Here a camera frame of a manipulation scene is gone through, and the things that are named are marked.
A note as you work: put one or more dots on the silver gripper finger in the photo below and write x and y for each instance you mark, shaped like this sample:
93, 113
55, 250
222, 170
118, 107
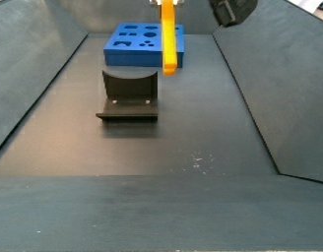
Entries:
178, 2
156, 2

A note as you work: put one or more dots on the yellow double-square block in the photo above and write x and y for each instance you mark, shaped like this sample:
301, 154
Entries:
169, 37

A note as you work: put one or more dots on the blue shape-sorting board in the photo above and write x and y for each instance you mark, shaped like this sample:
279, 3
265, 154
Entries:
135, 45

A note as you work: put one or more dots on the black curved stand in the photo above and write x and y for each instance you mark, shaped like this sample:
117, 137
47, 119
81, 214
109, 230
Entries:
131, 98

